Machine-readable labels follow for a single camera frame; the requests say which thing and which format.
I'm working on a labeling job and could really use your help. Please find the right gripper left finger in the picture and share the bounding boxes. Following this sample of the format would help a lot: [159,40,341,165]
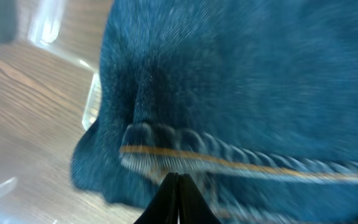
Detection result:
[134,173,179,224]

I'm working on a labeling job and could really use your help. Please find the clear plastic storage bin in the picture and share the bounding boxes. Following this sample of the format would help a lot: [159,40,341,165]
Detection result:
[0,0,117,224]

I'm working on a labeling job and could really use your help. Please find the blue denim jeans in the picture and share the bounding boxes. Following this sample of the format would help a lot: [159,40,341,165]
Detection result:
[71,0,358,223]

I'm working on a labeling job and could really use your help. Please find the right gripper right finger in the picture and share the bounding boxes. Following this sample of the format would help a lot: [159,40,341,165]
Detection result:
[178,174,221,224]

